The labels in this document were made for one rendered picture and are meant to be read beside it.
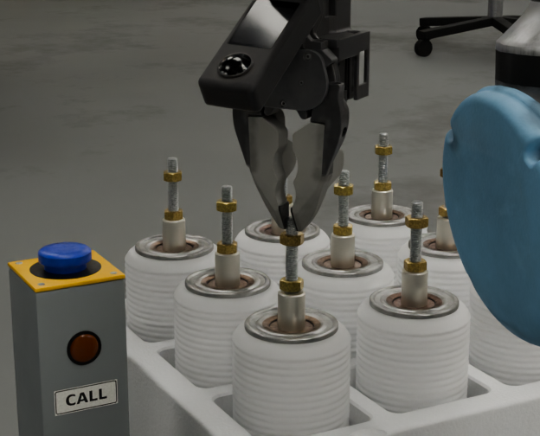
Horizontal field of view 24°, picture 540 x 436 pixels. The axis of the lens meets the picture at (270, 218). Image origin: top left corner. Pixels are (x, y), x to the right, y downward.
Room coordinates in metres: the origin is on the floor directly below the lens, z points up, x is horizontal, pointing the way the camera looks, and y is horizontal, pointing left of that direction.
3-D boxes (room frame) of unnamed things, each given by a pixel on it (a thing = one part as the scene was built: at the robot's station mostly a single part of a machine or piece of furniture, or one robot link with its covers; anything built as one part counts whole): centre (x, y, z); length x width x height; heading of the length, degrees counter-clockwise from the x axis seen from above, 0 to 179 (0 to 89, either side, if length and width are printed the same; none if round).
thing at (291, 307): (0.95, -0.02, 0.26); 0.02 x 0.02 x 0.03
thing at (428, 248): (1.16, -0.17, 0.25); 0.08 x 0.08 x 0.01
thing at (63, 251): (0.91, 0.16, 0.32); 0.04 x 0.04 x 0.02
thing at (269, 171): (0.97, -0.01, 0.38); 0.06 x 0.03 x 0.09; 152
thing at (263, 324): (0.95, -0.02, 0.25); 0.08 x 0.08 x 0.01
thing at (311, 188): (0.96, -0.04, 0.38); 0.06 x 0.03 x 0.09; 152
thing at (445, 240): (1.16, -0.17, 0.26); 0.02 x 0.02 x 0.03
